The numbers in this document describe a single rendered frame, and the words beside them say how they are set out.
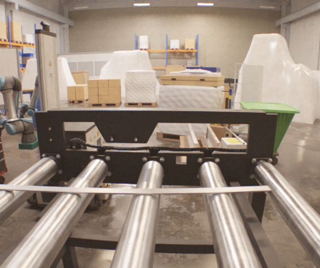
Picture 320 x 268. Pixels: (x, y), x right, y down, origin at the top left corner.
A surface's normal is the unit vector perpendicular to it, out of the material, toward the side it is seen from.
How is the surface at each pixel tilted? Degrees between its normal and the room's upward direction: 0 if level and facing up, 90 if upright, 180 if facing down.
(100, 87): 90
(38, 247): 37
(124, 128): 90
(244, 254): 3
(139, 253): 25
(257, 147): 90
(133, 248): 3
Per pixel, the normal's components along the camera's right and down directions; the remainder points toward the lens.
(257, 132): -0.06, 0.25
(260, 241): 0.00, -0.97
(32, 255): 0.59, -0.77
